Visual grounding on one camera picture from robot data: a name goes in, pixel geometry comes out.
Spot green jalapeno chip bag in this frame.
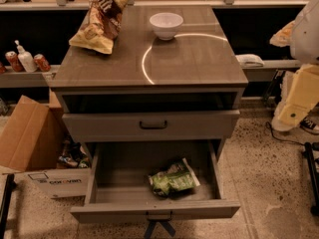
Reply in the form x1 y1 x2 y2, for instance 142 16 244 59
149 158 200 197

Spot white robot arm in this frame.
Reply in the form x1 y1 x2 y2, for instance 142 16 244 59
270 0 319 131

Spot grey drawer cabinet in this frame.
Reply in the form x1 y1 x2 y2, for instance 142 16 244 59
49 4 249 161

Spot closed grey upper drawer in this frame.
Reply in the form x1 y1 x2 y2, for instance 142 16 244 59
63 111 239 142

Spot open grey lower drawer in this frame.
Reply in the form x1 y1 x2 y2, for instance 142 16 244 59
71 140 240 223

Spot brown yellow chip bag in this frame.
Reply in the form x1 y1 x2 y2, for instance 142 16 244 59
69 0 129 55

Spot white bowl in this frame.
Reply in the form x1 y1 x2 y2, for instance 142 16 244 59
150 12 183 40

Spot white folded cloth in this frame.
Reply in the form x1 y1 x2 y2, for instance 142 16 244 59
236 54 264 68

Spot white caravan box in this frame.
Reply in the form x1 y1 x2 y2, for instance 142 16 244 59
27 168 91 198

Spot red soda can right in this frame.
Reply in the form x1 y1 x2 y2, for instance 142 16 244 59
34 54 51 72

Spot red soda can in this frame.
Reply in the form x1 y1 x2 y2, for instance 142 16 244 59
34 54 51 72
5 51 24 72

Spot brown cardboard box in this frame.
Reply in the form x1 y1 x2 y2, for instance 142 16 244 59
0 96 65 171

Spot white pump bottle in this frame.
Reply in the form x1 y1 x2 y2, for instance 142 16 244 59
15 40 37 73

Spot black white sneaker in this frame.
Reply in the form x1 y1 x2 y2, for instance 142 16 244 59
300 118 319 134

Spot red soda can left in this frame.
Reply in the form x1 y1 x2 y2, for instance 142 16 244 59
5 51 24 72

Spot black stand right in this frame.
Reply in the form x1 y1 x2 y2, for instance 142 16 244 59
303 142 319 216

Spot black stand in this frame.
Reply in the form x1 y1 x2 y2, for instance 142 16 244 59
0 174 16 239
303 142 319 216

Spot black stand left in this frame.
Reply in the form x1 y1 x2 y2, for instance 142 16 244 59
0 174 16 239

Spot blue strap on handle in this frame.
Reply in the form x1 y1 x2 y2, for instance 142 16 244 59
143 219 176 239

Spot black power cable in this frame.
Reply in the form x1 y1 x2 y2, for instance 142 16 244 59
264 120 306 147

